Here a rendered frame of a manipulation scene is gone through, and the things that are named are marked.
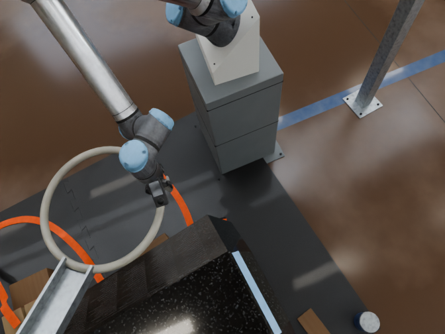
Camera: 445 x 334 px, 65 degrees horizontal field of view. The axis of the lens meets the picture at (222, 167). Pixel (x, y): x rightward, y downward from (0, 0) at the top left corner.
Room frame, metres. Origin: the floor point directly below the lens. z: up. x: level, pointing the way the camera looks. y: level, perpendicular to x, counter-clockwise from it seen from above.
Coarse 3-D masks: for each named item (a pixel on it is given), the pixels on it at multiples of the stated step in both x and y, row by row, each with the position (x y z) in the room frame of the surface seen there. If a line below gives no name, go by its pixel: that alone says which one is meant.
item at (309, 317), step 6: (306, 312) 0.00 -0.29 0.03; (312, 312) -0.01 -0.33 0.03; (300, 318) -0.03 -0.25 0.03; (306, 318) -0.03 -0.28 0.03; (312, 318) -0.04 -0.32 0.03; (318, 318) -0.04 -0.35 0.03; (306, 324) -0.06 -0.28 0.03; (312, 324) -0.07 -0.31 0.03; (318, 324) -0.07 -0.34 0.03; (306, 330) -0.09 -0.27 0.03; (312, 330) -0.10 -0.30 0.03; (318, 330) -0.10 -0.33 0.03; (324, 330) -0.11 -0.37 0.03
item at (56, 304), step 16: (64, 272) 0.29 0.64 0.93; (80, 272) 0.28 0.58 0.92; (48, 288) 0.24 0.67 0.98; (64, 288) 0.23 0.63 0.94; (80, 288) 0.21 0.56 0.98; (48, 304) 0.19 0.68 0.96; (64, 304) 0.18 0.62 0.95; (32, 320) 0.14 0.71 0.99; (48, 320) 0.13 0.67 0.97; (64, 320) 0.12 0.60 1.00
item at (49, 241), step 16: (80, 160) 0.71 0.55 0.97; (48, 192) 0.60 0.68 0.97; (48, 208) 0.54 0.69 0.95; (160, 208) 0.44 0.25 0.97; (48, 224) 0.48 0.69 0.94; (160, 224) 0.39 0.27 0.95; (48, 240) 0.41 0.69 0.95; (144, 240) 0.34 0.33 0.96; (64, 256) 0.34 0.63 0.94; (128, 256) 0.29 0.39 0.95; (96, 272) 0.26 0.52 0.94
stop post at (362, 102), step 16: (400, 0) 1.29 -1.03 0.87; (416, 0) 1.22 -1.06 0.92; (400, 16) 1.25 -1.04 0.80; (416, 16) 1.24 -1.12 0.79; (400, 32) 1.22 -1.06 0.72; (384, 48) 1.25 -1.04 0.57; (384, 64) 1.22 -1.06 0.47; (368, 80) 1.26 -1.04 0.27; (352, 96) 1.33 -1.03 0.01; (368, 96) 1.22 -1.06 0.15; (368, 112) 1.17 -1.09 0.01
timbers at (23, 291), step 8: (40, 272) 0.51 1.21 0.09; (48, 272) 0.50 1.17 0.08; (24, 280) 0.48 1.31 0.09; (32, 280) 0.47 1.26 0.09; (40, 280) 0.46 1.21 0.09; (16, 288) 0.45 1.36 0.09; (24, 288) 0.44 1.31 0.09; (32, 288) 0.43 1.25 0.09; (40, 288) 0.42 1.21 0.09; (16, 296) 0.40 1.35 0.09; (24, 296) 0.39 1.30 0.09; (32, 296) 0.38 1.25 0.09; (16, 304) 0.36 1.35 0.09; (24, 304) 0.35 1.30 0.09
